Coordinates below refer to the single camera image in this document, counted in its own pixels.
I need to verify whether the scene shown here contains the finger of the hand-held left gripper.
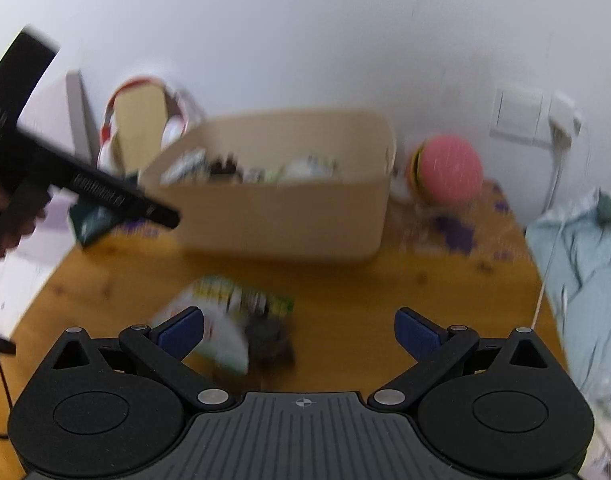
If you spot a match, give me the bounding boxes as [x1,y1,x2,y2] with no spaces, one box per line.
[50,160,181,227]

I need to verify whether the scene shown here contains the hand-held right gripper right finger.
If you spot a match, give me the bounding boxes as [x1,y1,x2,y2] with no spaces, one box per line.
[368,308,569,408]

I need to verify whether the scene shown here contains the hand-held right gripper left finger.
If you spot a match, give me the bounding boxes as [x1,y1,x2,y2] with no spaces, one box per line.
[38,306,233,410]

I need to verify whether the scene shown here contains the white green snack packet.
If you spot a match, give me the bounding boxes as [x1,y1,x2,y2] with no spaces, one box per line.
[152,275,294,374]

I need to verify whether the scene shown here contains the small black box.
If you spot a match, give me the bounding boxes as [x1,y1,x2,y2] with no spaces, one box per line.
[244,309,295,367]

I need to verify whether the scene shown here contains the beige plastic storage bin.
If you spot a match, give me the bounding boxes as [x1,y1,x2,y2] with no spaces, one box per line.
[139,109,397,264]

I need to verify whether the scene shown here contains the light green snack bag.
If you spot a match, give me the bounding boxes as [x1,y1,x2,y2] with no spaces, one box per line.
[278,154,337,182]

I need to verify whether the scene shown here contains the dark green tissue pack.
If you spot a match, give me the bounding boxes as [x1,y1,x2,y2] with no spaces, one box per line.
[68,174,142,249]

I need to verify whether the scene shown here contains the white red headphones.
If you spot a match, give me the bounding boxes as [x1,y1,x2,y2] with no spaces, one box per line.
[97,76,206,172]

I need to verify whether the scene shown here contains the wooden headphone stand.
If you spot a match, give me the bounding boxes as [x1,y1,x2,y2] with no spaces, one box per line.
[114,86,172,177]

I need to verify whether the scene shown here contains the round wooden desk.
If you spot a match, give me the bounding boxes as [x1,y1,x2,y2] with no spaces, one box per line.
[9,199,572,387]

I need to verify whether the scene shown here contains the purple floral table mat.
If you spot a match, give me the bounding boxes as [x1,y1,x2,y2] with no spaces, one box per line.
[394,179,517,277]

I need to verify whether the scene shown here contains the pink plush ball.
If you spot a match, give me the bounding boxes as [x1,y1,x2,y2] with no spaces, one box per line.
[409,134,485,207]

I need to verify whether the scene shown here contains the light blue clothing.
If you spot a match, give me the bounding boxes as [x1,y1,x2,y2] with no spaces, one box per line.
[524,187,611,413]

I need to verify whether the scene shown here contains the white charger plug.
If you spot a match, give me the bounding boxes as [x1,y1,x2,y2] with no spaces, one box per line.
[547,92,584,152]

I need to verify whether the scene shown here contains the white cable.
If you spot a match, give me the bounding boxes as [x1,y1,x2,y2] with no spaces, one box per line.
[532,125,594,332]

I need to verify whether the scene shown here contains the black cable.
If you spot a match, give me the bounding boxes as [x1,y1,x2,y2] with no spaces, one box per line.
[0,310,17,439]

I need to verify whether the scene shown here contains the white wall socket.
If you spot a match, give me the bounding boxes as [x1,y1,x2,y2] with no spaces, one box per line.
[489,86,545,147]

